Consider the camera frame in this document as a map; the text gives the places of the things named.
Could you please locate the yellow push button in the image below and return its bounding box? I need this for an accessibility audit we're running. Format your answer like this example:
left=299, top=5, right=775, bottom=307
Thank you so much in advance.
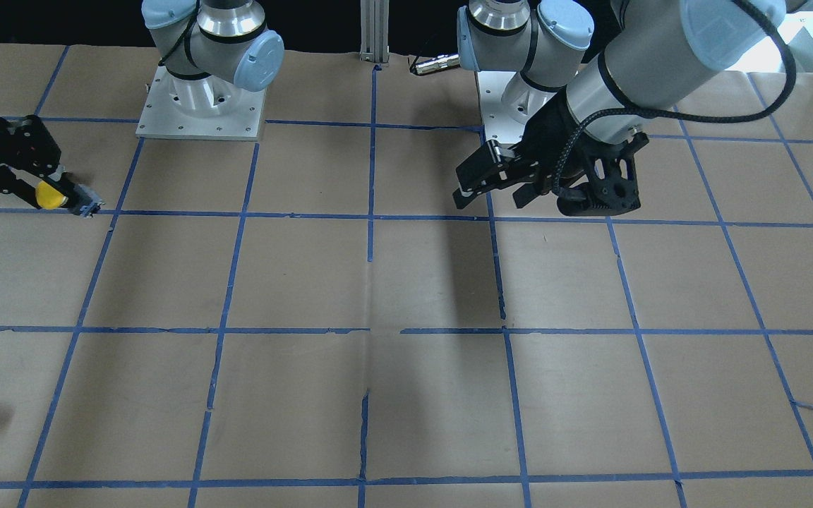
left=33, top=177, right=104, bottom=217

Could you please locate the aluminium frame post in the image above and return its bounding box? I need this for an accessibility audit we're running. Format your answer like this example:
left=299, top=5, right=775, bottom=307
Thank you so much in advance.
left=359, top=0, right=390, bottom=67

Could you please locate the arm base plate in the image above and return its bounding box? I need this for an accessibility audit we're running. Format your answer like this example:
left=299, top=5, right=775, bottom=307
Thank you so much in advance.
left=476, top=71, right=559, bottom=145
left=135, top=66, right=267, bottom=142

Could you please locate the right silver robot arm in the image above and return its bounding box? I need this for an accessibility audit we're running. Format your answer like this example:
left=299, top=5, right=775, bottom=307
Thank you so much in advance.
left=0, top=1, right=284, bottom=217

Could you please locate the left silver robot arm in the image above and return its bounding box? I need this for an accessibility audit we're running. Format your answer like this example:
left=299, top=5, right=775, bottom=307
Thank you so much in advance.
left=454, top=1, right=795, bottom=217

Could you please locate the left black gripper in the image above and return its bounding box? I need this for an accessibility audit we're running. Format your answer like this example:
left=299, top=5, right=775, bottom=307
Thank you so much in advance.
left=452, top=91, right=578, bottom=210

